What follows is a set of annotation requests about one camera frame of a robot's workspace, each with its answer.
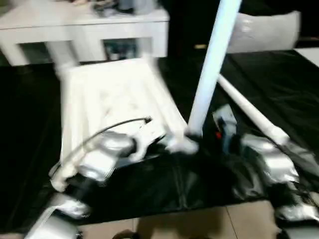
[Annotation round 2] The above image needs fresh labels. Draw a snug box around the black table mat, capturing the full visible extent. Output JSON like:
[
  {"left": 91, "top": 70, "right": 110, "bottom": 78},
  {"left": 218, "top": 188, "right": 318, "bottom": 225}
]
[{"left": 0, "top": 50, "right": 319, "bottom": 230}]

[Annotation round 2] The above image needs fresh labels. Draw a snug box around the white glass-door cabinet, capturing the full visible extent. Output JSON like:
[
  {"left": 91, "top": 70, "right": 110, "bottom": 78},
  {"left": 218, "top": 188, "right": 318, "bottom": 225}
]
[{"left": 0, "top": 0, "right": 170, "bottom": 65}]

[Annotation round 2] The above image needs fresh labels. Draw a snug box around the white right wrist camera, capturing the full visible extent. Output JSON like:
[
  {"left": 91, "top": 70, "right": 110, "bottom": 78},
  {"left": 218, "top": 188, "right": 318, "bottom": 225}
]
[{"left": 212, "top": 105, "right": 238, "bottom": 151}]

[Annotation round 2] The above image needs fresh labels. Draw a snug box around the white flat sheet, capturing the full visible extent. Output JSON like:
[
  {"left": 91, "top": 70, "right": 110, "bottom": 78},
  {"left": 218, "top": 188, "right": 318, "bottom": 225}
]
[{"left": 298, "top": 48, "right": 319, "bottom": 66}]

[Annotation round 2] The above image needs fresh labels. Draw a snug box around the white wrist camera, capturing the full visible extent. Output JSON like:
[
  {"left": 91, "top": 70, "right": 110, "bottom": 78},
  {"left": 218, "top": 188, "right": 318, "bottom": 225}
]
[
  {"left": 132, "top": 119, "right": 166, "bottom": 156},
  {"left": 212, "top": 105, "right": 238, "bottom": 151}
]

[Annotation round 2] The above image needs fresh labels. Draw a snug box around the white plastic table top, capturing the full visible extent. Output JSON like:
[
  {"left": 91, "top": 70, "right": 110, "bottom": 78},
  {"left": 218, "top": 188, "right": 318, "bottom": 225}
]
[{"left": 50, "top": 57, "right": 200, "bottom": 193}]

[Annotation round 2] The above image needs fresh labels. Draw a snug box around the grey carry case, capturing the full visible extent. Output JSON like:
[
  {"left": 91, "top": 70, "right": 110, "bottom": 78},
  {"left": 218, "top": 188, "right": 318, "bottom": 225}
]
[{"left": 92, "top": 0, "right": 155, "bottom": 14}]

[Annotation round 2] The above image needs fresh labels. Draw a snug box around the white plastic table leg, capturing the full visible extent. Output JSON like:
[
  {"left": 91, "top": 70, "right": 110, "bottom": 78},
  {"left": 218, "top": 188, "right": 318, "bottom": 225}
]
[
  {"left": 217, "top": 75, "right": 291, "bottom": 146},
  {"left": 185, "top": 0, "right": 243, "bottom": 138},
  {"left": 139, "top": 36, "right": 161, "bottom": 66},
  {"left": 47, "top": 39, "right": 79, "bottom": 76}
]

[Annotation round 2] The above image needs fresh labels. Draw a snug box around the light grey cushion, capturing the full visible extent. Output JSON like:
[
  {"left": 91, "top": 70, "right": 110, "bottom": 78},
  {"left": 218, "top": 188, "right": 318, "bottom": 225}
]
[{"left": 227, "top": 11, "right": 303, "bottom": 53}]

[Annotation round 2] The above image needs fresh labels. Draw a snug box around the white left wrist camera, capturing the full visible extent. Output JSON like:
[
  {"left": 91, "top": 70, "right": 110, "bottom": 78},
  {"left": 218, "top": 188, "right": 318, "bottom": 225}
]
[{"left": 132, "top": 119, "right": 166, "bottom": 156}]

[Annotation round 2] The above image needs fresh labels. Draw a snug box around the black tall cabinet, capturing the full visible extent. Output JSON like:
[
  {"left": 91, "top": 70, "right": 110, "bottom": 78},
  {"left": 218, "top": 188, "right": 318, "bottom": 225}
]
[{"left": 167, "top": 0, "right": 235, "bottom": 54}]

